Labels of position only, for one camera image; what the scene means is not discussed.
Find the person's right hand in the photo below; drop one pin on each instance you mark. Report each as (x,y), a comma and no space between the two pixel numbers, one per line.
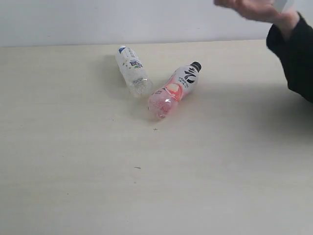
(261,11)

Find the clear bottle lime label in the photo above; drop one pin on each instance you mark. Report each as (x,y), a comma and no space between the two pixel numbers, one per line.
(282,5)

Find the black sleeved right forearm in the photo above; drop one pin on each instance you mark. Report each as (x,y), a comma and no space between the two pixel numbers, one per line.
(296,56)

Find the pink peach soda bottle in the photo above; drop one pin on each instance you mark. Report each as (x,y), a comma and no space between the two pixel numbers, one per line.
(181,83)

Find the clear bottle blue white label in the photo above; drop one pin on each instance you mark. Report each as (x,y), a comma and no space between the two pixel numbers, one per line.
(133,72)

